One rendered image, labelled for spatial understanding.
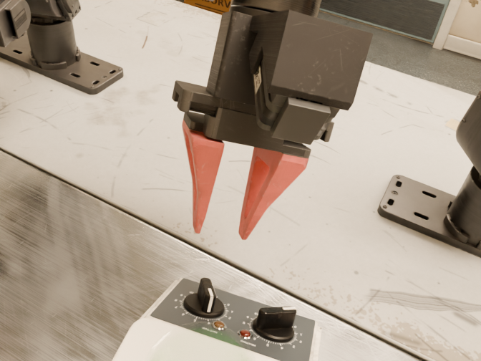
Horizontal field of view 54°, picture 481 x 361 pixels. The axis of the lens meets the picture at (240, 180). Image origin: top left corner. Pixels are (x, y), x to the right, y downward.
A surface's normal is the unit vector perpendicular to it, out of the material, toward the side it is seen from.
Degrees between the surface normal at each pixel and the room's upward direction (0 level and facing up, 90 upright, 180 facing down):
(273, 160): 74
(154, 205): 0
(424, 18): 90
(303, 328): 30
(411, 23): 90
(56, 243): 0
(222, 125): 64
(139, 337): 0
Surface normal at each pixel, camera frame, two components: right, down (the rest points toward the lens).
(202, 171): 0.11, 0.62
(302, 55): 0.21, 0.29
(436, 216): 0.08, -0.73
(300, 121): 0.04, 0.78
